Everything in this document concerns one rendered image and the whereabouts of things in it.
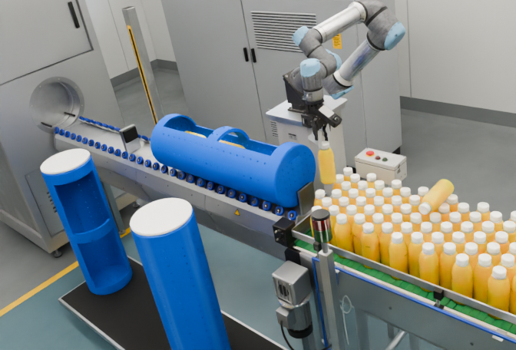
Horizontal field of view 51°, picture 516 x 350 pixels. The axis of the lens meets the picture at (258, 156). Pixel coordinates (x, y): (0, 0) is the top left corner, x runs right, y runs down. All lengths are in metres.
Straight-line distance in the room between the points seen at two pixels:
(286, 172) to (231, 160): 0.27
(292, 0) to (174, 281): 2.40
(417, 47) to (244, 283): 2.75
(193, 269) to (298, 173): 0.63
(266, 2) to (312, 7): 0.44
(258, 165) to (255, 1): 2.27
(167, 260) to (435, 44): 3.42
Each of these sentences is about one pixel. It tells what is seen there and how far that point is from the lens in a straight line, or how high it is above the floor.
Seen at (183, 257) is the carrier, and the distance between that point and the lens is 2.39.
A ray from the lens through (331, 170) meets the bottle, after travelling 2.23.
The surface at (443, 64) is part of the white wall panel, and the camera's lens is 5.10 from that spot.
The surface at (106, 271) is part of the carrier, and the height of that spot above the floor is 0.16.
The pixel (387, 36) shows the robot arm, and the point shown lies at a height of 1.59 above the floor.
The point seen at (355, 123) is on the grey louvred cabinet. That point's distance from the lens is 4.14.
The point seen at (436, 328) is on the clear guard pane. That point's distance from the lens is 1.97.
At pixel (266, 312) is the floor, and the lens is 3.32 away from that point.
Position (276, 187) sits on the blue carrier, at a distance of 2.27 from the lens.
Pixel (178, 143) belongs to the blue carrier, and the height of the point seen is 1.17.
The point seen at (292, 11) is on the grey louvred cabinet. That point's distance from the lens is 4.15.
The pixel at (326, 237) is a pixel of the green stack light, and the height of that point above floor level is 1.18.
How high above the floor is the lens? 2.28
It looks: 28 degrees down
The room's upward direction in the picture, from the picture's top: 11 degrees counter-clockwise
